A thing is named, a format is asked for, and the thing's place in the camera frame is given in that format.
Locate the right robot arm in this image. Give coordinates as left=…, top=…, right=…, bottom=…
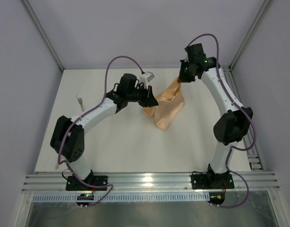
left=178, top=44, right=253, bottom=190

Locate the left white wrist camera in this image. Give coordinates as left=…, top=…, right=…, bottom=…
left=139, top=71, right=154, bottom=87

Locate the white slotted cable duct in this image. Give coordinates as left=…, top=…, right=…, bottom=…
left=32, top=192, right=209, bottom=203

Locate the silver fork pink handle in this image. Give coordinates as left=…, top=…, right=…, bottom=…
left=77, top=95, right=85, bottom=112

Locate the orange cloth napkin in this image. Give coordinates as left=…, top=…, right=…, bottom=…
left=143, top=77, right=185, bottom=131

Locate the frame post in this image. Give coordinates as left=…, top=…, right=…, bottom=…
left=229, top=0, right=273, bottom=70
left=20, top=0, right=65, bottom=72

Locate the right black controller board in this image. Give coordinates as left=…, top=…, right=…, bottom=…
left=208, top=192, right=225, bottom=208

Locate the left black controller board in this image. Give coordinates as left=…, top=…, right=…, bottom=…
left=76, top=193, right=94, bottom=208

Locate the left frame post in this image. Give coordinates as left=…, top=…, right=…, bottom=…
left=20, top=0, right=65, bottom=72

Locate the aluminium rail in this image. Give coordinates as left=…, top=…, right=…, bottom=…
left=21, top=171, right=280, bottom=193
left=222, top=66, right=264, bottom=172

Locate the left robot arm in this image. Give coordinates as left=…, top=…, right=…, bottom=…
left=50, top=72, right=158, bottom=184

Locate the right side aluminium rail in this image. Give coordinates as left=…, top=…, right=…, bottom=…
left=222, top=66, right=264, bottom=172

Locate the right frame post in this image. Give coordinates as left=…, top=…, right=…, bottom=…
left=229, top=0, right=273, bottom=70

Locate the front aluminium rail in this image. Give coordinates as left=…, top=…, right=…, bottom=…
left=21, top=171, right=280, bottom=193

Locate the black controller board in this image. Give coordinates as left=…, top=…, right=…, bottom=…
left=208, top=192, right=225, bottom=208
left=76, top=193, right=94, bottom=208

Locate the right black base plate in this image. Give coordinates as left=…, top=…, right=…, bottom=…
left=190, top=171, right=235, bottom=190

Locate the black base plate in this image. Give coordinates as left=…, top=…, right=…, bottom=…
left=190, top=171, right=235, bottom=190
left=66, top=175, right=108, bottom=191

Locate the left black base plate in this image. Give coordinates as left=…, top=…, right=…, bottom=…
left=66, top=175, right=108, bottom=191

